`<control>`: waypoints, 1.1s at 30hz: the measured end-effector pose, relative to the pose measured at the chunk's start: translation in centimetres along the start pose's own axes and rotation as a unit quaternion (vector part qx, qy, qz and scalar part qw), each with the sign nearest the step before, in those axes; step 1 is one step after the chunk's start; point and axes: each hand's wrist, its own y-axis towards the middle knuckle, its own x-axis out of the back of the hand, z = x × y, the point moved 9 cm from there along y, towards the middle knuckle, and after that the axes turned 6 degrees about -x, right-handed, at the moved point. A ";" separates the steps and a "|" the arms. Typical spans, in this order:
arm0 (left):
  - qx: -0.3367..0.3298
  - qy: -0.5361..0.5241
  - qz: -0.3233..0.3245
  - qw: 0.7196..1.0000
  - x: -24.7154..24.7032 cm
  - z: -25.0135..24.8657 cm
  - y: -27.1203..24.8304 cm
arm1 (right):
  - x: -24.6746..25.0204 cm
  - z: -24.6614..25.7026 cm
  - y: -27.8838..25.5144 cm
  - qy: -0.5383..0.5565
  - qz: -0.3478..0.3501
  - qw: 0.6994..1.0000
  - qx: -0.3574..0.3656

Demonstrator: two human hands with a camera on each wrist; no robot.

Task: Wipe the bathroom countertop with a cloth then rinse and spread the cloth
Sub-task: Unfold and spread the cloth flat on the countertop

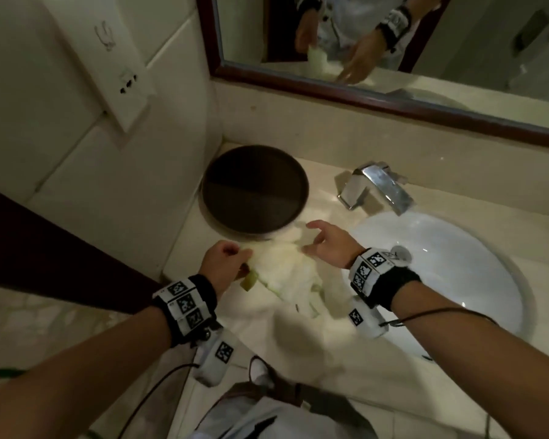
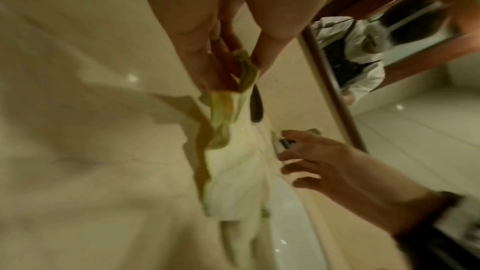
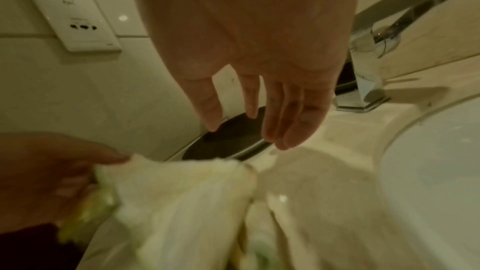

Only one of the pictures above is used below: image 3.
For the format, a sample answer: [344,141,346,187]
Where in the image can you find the person's left hand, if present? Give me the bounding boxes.
[0,130,132,234]

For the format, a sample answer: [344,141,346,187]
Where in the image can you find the person's right hand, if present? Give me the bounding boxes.
[127,0,363,151]

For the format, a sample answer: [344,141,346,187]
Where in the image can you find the dark round tray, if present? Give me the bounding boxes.
[179,61,359,162]

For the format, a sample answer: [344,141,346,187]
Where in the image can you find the white green-edged cleaning cloth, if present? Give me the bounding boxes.
[58,153,297,270]

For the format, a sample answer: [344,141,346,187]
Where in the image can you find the white oval sink basin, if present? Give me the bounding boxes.
[379,96,480,270]

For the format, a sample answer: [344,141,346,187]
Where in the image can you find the white wall socket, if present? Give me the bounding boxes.
[14,0,123,54]

